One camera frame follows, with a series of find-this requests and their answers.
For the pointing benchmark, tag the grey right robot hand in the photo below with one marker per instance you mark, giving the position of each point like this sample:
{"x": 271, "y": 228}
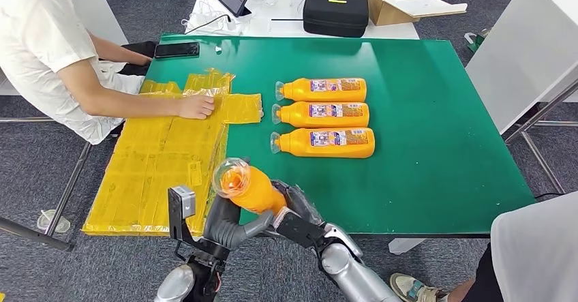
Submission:
{"x": 302, "y": 205}

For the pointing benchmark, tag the person's left hand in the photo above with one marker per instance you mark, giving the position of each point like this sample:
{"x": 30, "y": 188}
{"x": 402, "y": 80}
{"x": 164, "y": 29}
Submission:
{"x": 143, "y": 59}

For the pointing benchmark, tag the person's right hand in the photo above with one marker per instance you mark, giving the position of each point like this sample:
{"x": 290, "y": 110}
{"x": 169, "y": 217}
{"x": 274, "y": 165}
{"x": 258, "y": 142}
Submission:
{"x": 195, "y": 107}

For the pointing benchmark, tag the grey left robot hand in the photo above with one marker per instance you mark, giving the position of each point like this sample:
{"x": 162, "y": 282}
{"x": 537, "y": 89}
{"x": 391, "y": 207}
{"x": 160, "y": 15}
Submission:
{"x": 221, "y": 227}

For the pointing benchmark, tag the orange bottle clear cap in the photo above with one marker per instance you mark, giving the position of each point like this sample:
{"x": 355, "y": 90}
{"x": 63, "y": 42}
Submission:
{"x": 259, "y": 194}
{"x": 316, "y": 151}
{"x": 325, "y": 120}
{"x": 325, "y": 93}

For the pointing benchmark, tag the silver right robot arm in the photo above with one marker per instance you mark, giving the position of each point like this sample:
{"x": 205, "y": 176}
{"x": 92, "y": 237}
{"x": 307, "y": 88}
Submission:
{"x": 347, "y": 273}

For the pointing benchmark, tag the person's left forearm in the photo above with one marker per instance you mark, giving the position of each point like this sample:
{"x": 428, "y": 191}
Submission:
{"x": 113, "y": 49}

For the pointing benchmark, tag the person's right forearm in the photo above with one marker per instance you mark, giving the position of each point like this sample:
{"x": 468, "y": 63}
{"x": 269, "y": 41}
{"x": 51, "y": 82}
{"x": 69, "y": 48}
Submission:
{"x": 135, "y": 106}

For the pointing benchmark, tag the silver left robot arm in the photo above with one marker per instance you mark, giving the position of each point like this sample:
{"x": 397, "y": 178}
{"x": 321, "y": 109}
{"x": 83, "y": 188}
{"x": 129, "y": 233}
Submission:
{"x": 174, "y": 286}

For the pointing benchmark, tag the black smartphone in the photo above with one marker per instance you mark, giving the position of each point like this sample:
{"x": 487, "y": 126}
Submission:
{"x": 177, "y": 49}

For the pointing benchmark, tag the yellow taped cardboard mat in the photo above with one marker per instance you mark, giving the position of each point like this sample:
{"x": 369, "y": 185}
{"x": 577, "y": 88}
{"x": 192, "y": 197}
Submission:
{"x": 153, "y": 164}

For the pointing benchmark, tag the person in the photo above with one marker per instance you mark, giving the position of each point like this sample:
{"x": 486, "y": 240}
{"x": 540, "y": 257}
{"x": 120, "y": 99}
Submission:
{"x": 537, "y": 255}
{"x": 40, "y": 51}

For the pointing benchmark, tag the white table leg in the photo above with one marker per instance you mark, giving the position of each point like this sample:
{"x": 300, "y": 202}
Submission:
{"x": 406, "y": 245}

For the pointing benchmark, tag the thin black stick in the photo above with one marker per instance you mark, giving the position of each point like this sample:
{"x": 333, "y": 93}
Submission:
{"x": 287, "y": 19}

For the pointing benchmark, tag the clear plastic cap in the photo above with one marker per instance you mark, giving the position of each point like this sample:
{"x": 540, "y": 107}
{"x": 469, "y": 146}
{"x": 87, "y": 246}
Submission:
{"x": 270, "y": 1}

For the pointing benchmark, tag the black zipper case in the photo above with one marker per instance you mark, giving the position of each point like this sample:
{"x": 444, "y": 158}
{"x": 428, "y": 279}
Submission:
{"x": 335, "y": 15}

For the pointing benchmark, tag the clear plastic cup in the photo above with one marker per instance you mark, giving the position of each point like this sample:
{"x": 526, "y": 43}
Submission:
{"x": 53, "y": 223}

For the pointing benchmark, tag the brown cardboard box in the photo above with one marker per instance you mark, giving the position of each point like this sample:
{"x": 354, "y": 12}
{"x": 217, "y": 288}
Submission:
{"x": 383, "y": 11}

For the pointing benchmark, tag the white flat board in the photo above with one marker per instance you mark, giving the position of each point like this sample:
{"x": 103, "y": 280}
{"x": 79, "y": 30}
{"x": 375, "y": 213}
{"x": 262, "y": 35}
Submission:
{"x": 420, "y": 4}

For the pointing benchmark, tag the green white floor object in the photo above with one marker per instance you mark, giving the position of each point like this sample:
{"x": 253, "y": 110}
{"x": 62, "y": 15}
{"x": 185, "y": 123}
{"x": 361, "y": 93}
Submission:
{"x": 475, "y": 42}

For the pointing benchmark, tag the white desk metal legs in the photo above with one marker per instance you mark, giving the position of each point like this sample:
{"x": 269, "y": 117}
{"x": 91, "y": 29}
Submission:
{"x": 528, "y": 51}

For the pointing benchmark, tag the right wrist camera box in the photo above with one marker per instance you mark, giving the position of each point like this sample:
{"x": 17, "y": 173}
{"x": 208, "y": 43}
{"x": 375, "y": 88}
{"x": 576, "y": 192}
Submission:
{"x": 300, "y": 230}

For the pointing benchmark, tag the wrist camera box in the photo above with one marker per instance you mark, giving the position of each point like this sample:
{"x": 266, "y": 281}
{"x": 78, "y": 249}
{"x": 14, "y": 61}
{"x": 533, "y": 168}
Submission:
{"x": 300, "y": 230}
{"x": 183, "y": 203}

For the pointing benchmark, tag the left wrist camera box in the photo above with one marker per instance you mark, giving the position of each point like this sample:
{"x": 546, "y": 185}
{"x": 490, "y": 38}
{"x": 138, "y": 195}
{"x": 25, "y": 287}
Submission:
{"x": 183, "y": 203}

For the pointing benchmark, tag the metal tube frame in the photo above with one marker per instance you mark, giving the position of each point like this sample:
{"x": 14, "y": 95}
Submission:
{"x": 67, "y": 187}

